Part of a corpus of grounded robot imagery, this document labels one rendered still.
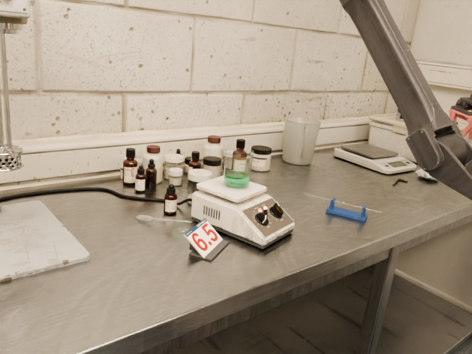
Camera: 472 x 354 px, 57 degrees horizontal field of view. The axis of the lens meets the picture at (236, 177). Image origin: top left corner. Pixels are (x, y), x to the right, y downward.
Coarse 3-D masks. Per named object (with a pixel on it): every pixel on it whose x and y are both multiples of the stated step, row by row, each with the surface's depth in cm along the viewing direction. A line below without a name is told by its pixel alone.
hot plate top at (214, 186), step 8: (200, 184) 96; (208, 184) 97; (216, 184) 98; (256, 184) 100; (216, 192) 93; (224, 192) 93; (232, 192) 93; (240, 192) 94; (248, 192) 94; (256, 192) 95; (232, 200) 91; (240, 200) 91
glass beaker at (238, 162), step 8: (232, 152) 98; (240, 152) 98; (248, 152) 98; (232, 160) 93; (240, 160) 93; (248, 160) 94; (224, 168) 96; (232, 168) 94; (240, 168) 93; (248, 168) 94; (224, 176) 96; (232, 176) 94; (240, 176) 94; (248, 176) 95; (224, 184) 96; (232, 184) 95; (240, 184) 95; (248, 184) 96
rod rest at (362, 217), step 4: (332, 200) 111; (332, 204) 111; (328, 208) 112; (332, 208) 112; (336, 208) 113; (340, 208) 113; (364, 208) 107; (328, 212) 111; (332, 212) 111; (336, 212) 110; (340, 212) 110; (344, 212) 110; (348, 212) 111; (352, 212) 111; (356, 212) 111; (364, 212) 108; (344, 216) 110; (348, 216) 109; (352, 216) 109; (356, 216) 108; (360, 216) 109; (364, 216) 109; (360, 220) 108; (364, 220) 108
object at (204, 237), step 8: (208, 224) 90; (192, 232) 85; (200, 232) 86; (208, 232) 88; (192, 240) 83; (200, 240) 85; (208, 240) 87; (216, 240) 89; (200, 248) 83; (208, 248) 85
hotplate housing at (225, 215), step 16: (208, 192) 97; (192, 208) 97; (208, 208) 94; (224, 208) 92; (240, 208) 91; (224, 224) 93; (240, 224) 90; (288, 224) 95; (256, 240) 88; (272, 240) 90
